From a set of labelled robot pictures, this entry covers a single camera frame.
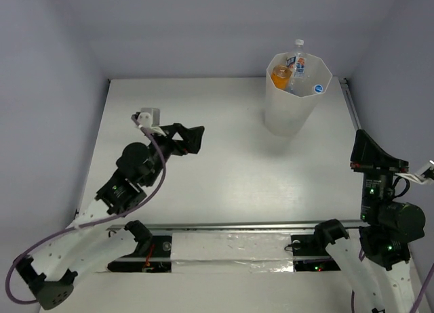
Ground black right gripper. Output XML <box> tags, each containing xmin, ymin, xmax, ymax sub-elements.
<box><xmin>349</xmin><ymin>127</ymin><xmax>407</xmax><ymax>221</ymax></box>

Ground blue orange label clear bottle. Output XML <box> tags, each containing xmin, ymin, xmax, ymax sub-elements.
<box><xmin>285</xmin><ymin>39</ymin><xmax>307</xmax><ymax>96</ymax></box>

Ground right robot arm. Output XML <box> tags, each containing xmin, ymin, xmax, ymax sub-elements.
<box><xmin>312</xmin><ymin>129</ymin><xmax>432</xmax><ymax>312</ymax></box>

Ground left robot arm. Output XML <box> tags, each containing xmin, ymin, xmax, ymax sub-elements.
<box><xmin>5</xmin><ymin>123</ymin><xmax>205</xmax><ymax>310</ymax></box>

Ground white octagonal bin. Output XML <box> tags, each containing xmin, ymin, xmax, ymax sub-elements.
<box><xmin>264</xmin><ymin>53</ymin><xmax>332</xmax><ymax>138</ymax></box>

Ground white foam board cover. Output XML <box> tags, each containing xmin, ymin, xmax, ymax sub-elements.
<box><xmin>37</xmin><ymin>227</ymin><xmax>431</xmax><ymax>313</ymax></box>

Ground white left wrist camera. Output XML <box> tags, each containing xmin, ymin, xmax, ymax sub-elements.
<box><xmin>132</xmin><ymin>108</ymin><xmax>167</xmax><ymax>136</ymax></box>

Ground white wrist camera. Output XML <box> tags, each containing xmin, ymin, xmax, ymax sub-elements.
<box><xmin>396</xmin><ymin>160</ymin><xmax>434</xmax><ymax>185</ymax></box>
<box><xmin>132</xmin><ymin>108</ymin><xmax>167</xmax><ymax>136</ymax></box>

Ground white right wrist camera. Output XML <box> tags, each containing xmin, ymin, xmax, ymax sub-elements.
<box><xmin>396</xmin><ymin>160</ymin><xmax>434</xmax><ymax>185</ymax></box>

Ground aluminium rail front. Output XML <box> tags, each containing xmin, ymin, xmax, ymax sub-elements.
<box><xmin>104</xmin><ymin>219</ymin><xmax>364</xmax><ymax>230</ymax></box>

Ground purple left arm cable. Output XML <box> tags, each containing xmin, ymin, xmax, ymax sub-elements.
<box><xmin>5</xmin><ymin>114</ymin><xmax>167</xmax><ymax>306</ymax></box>

